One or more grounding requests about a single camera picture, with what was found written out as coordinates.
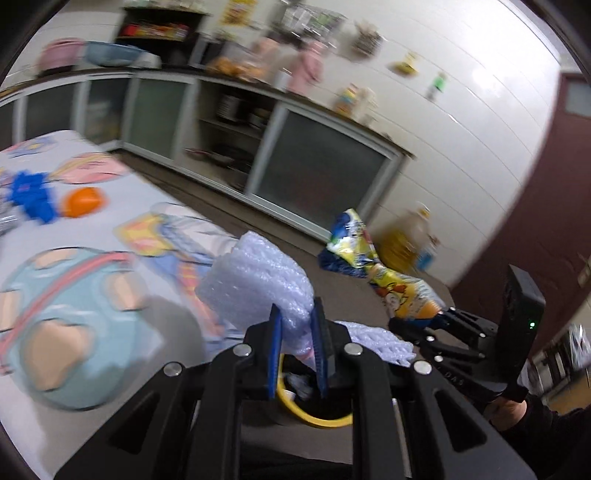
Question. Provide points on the cooking oil bottle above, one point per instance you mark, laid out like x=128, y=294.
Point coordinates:
x=406, y=244

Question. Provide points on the wall chopstick holder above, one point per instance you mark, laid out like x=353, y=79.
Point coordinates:
x=367, y=40

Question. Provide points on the yellow snack bag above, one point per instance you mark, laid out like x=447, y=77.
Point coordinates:
x=355, y=240

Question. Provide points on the white foam wrap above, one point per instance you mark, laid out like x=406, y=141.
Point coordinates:
x=258, y=277

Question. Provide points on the hanging utensil rack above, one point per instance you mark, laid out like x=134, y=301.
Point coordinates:
x=314, y=17

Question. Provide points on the white foam net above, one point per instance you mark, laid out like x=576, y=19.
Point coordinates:
x=374, y=344

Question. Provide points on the dark spice shelf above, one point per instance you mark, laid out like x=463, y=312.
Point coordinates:
x=180, y=50

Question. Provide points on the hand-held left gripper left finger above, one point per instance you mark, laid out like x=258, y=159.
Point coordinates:
x=275, y=350

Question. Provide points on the group of spice jars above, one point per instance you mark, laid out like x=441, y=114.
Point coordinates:
x=154, y=31

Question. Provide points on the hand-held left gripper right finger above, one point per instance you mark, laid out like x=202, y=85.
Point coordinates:
x=319, y=350

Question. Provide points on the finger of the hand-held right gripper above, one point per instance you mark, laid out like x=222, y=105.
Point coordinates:
x=471, y=325
x=438, y=348

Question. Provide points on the pink basin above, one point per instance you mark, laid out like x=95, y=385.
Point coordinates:
x=60, y=55

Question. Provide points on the pink thermos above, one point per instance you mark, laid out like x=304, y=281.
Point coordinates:
x=302, y=69

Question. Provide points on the bag of bread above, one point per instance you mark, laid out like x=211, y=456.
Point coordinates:
x=231, y=68

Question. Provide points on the yellow-rimmed trash bin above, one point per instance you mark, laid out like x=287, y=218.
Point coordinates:
x=318, y=421

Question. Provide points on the person's right hand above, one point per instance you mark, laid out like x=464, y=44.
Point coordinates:
x=508, y=410

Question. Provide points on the dark red door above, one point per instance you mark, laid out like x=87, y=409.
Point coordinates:
x=545, y=207

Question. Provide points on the kitchen counter cabinet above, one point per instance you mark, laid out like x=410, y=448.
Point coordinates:
x=318, y=157

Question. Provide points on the yellow wall poster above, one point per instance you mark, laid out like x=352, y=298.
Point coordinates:
x=239, y=11

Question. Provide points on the orange peel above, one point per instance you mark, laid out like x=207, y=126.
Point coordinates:
x=83, y=201

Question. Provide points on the person's right forearm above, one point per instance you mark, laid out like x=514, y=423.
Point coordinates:
x=554, y=443

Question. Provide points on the blue basin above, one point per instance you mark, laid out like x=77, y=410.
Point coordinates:
x=111, y=53

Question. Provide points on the yellow dish soap bottle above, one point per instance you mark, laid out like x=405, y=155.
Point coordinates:
x=348, y=101

